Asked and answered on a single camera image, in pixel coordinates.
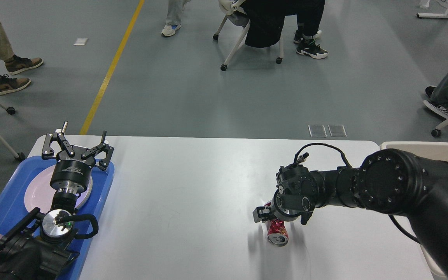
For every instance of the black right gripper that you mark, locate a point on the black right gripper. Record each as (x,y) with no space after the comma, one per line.
(286,207)

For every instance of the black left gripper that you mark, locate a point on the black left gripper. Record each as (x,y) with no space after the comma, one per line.
(72,171)

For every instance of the crushed red soda can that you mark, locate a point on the crushed red soda can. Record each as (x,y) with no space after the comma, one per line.
(277,234)

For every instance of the pink plate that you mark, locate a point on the pink plate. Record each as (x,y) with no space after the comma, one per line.
(39,193)

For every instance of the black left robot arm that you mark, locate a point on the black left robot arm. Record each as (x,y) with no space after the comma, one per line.
(37,247)

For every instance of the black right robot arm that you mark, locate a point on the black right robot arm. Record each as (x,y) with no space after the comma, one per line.
(390,181)

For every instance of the left floor outlet cover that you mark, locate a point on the left floor outlet cover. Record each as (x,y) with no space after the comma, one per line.
(317,131)

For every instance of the floor outlet cover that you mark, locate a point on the floor outlet cover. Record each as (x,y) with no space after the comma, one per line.
(317,131)
(337,131)

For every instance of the right floor outlet cover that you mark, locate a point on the right floor outlet cover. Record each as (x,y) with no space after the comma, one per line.
(337,131)

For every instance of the person in grey trousers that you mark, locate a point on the person in grey trousers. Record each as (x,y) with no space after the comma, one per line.
(173,19)

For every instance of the person in black sneakers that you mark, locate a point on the person in black sneakers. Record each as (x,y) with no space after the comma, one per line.
(267,21)

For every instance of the beige plastic bin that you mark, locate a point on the beige plastic bin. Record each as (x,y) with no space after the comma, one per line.
(437,151)

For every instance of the white office chair right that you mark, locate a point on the white office chair right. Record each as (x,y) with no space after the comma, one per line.
(238,17)

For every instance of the white desk base far right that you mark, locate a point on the white desk base far right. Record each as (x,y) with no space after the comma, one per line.
(447,11)

